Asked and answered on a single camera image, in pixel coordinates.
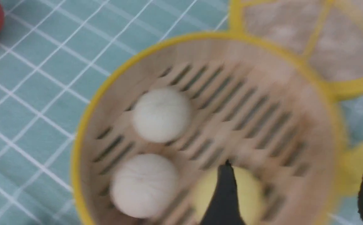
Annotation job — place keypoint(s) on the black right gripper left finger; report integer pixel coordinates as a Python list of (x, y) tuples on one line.
[(223, 206)]

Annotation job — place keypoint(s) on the yellow bun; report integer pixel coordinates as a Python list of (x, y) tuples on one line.
[(250, 195)]

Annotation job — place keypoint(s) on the white bun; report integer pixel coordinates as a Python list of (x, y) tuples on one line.
[(162, 115), (144, 185)]

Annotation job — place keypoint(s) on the bamboo steamer tray yellow rim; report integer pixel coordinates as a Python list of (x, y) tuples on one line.
[(254, 103)]

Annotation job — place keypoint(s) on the woven bamboo steamer lid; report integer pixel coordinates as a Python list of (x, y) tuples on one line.
[(327, 34)]

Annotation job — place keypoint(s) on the yellow cube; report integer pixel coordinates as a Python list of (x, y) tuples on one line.
[(351, 170)]

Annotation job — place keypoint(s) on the green checkered tablecloth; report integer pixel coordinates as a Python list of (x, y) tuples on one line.
[(54, 56)]

